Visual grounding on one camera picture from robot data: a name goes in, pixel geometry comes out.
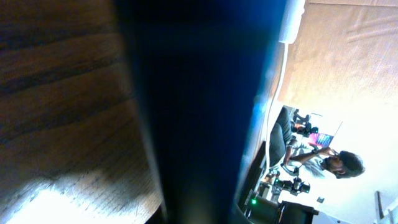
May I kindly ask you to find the seated person in background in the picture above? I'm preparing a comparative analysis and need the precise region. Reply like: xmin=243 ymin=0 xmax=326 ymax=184
xmin=282 ymin=139 xmax=365 ymax=179

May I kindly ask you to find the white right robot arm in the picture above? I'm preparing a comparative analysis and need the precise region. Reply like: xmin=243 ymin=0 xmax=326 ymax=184
xmin=229 ymin=196 xmax=320 ymax=224

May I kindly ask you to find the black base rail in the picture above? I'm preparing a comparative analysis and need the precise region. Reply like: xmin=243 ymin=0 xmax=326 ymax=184
xmin=238 ymin=141 xmax=266 ymax=212

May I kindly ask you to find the background laptop with screen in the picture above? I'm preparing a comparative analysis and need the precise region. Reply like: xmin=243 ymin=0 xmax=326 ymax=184
xmin=308 ymin=121 xmax=343 ymax=147

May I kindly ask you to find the blue Galaxy smartphone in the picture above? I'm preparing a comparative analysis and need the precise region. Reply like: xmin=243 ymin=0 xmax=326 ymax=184
xmin=114 ymin=0 xmax=285 ymax=223

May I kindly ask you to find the black office chair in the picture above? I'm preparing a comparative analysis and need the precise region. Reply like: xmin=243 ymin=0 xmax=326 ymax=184
xmin=269 ymin=107 xmax=292 ymax=167

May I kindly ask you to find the white power strip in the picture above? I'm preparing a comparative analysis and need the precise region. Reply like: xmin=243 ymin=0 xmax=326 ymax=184
xmin=279 ymin=0 xmax=305 ymax=44

